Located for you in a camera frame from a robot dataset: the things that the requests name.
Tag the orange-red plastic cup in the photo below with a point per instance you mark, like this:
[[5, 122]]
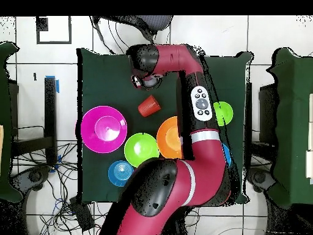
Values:
[[148, 106]]

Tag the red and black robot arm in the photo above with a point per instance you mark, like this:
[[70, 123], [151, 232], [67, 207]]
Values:
[[200, 159]]

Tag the dark green tablecloth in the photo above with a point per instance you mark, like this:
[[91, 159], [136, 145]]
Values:
[[110, 78]]

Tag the large pink bowl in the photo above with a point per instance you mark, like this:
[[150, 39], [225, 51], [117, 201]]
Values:
[[102, 129]]

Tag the grey mesh office chair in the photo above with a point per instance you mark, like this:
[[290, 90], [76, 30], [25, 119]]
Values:
[[156, 22]]

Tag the large orange bowl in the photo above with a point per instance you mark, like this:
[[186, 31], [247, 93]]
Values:
[[168, 137]]

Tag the medium green bowl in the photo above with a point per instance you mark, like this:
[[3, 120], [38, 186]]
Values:
[[140, 149]]

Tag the blue floor tape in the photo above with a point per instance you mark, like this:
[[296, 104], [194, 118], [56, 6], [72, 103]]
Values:
[[57, 85]]

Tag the black metal stand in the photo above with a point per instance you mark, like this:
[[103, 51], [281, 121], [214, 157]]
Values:
[[266, 110], [50, 110]]

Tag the small blue bowl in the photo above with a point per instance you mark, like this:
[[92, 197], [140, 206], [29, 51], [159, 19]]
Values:
[[119, 173]]

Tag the small green bowl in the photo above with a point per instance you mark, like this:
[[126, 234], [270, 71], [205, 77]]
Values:
[[225, 113]]

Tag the large blue bowl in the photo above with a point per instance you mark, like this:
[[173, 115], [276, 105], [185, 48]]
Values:
[[227, 154]]

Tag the green cloth side table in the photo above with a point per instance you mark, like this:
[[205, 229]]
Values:
[[293, 122], [5, 122]]

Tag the black power strip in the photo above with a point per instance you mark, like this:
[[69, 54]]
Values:
[[83, 215]]

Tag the black square floor frame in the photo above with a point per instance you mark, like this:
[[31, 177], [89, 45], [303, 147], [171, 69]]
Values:
[[53, 42]]

